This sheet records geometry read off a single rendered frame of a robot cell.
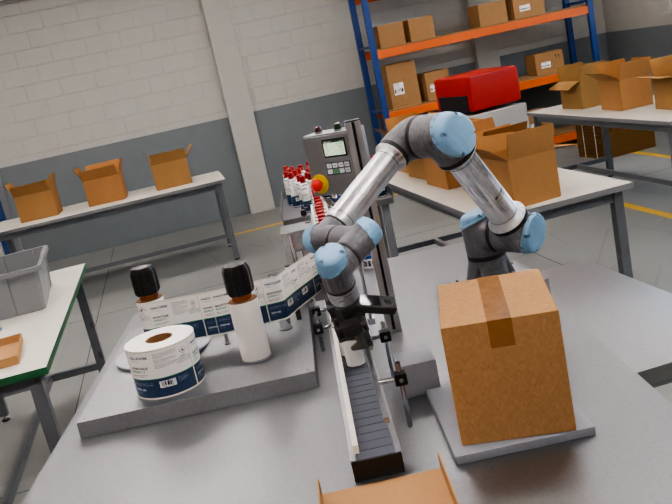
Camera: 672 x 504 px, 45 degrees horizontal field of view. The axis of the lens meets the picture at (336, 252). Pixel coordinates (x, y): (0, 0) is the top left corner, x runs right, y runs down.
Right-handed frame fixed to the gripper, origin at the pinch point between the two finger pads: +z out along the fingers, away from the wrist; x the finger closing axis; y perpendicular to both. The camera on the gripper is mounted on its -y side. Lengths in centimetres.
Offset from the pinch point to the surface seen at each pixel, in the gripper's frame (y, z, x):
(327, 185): -2, -9, -59
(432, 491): -3, -14, 53
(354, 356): 5.6, 6.6, -4.1
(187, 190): 129, 264, -481
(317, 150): -2, -19, -64
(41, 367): 122, 45, -81
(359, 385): 6.2, 4.0, 7.8
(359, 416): 7.6, -4.6, 23.5
